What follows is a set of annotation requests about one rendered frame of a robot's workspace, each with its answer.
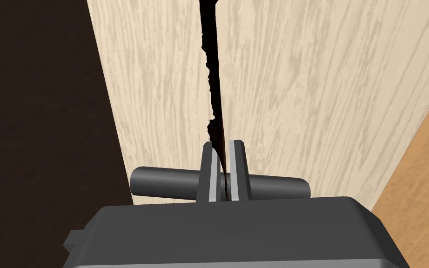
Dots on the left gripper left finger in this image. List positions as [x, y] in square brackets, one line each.
[209, 175]

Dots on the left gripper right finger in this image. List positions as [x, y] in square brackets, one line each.
[238, 173]

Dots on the pale wood door leaf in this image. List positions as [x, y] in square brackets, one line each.
[292, 93]

